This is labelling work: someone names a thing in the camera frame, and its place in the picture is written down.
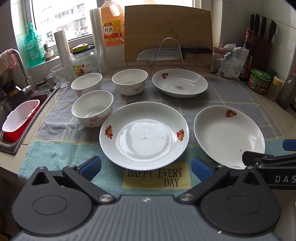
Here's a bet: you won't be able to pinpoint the orange cooking wine bottle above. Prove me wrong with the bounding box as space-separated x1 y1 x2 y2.
101 0 125 48

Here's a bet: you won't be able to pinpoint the green dish soap bottle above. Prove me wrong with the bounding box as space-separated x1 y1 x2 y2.
24 23 45 69

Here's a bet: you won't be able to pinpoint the small yellow lid jar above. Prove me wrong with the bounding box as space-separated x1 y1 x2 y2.
266 76 284 101

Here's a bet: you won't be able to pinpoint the stained white fruit print plate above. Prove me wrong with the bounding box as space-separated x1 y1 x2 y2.
152 69 208 98

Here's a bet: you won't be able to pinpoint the glass jar, green lid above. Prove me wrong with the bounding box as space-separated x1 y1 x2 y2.
71 44 97 78

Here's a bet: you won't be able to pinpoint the clear glass mug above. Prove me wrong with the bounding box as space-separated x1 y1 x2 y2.
47 64 72 90

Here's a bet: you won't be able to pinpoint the steel faucet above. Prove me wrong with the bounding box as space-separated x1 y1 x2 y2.
10 49 35 93

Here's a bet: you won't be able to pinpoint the small potted plant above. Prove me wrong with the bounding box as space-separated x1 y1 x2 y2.
43 44 55 61

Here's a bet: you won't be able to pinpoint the tall plastic wrap roll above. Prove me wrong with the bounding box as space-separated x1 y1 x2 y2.
90 8 109 75

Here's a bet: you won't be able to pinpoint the grey teal checked towel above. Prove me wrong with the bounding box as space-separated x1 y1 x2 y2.
18 76 285 197

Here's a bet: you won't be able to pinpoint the white bowl pink flowers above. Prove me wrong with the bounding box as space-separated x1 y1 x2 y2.
112 69 148 96
70 73 103 97
71 90 114 128

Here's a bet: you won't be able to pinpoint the bamboo cutting board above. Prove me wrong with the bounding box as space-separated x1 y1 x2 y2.
124 5 213 66

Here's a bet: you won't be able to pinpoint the pink cloth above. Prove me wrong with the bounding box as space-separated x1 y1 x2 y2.
0 48 19 76

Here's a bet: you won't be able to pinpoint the red white seasoning bag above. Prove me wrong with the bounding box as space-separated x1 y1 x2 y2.
209 44 234 72

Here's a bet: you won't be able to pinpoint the metal wire rack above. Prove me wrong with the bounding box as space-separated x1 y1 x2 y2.
148 38 189 76

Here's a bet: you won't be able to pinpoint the santoku knife black handle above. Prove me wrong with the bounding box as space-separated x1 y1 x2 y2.
136 47 213 62

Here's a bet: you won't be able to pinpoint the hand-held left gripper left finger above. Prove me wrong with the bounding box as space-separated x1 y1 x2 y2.
30 156 116 206

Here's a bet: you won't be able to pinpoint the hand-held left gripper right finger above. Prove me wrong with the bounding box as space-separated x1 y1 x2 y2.
178 156 264 206

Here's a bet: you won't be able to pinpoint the white plastic strainer basket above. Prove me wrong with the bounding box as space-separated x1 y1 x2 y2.
2 100 40 133

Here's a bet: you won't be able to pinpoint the dark wooden knife block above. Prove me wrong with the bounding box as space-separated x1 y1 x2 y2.
251 35 274 77

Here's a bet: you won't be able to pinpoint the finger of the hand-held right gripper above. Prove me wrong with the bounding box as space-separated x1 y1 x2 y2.
242 151 296 169
282 138 296 151

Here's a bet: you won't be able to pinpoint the short plastic wrap roll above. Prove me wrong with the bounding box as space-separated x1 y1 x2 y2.
54 30 73 70

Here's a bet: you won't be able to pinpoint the green lid sauce jar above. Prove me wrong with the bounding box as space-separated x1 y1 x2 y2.
248 68 271 94

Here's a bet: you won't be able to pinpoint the steel sink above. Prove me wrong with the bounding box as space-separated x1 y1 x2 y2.
0 86 58 154

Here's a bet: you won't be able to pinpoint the white printed plastic bag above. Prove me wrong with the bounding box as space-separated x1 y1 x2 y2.
216 46 250 79

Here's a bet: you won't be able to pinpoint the red plastic basin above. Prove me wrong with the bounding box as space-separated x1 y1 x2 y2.
1 94 50 143

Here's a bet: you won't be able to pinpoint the dark soy sauce bottle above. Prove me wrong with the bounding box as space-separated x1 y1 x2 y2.
239 29 253 81

